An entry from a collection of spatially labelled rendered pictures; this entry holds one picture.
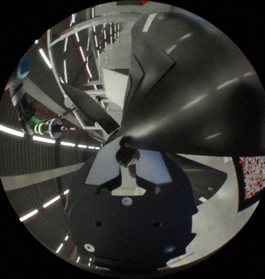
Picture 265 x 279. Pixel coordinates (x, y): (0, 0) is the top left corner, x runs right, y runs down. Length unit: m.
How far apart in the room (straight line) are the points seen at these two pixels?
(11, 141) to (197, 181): 5.07
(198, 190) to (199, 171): 0.06
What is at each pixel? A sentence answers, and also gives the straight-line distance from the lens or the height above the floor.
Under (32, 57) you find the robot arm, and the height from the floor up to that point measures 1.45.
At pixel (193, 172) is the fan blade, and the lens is 0.27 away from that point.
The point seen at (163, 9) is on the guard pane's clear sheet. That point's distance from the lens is 0.96.
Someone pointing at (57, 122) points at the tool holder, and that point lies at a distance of 0.35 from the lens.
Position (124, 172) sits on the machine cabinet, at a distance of 7.46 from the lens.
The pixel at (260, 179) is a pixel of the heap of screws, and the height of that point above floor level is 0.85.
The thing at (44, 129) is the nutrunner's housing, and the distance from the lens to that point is 0.38.
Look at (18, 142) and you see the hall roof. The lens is 5.05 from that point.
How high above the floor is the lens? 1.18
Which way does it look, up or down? 5 degrees down
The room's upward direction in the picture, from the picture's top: 87 degrees counter-clockwise
